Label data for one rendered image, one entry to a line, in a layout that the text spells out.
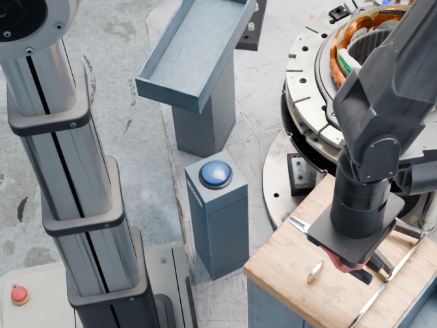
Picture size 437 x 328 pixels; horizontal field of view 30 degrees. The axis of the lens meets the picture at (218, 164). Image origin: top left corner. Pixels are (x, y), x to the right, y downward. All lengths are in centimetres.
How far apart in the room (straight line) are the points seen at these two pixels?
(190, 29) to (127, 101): 126
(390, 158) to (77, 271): 80
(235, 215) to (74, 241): 28
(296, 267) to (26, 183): 153
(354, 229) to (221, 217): 38
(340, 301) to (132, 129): 159
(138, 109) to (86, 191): 137
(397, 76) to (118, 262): 82
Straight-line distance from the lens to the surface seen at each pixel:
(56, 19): 90
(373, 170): 78
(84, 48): 281
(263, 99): 160
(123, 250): 140
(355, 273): 98
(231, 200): 120
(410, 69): 72
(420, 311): 117
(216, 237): 127
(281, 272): 108
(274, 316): 116
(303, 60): 125
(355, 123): 76
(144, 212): 239
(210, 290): 139
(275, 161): 149
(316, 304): 106
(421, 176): 83
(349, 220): 87
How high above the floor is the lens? 203
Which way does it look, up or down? 56 degrees down
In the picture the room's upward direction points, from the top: 4 degrees counter-clockwise
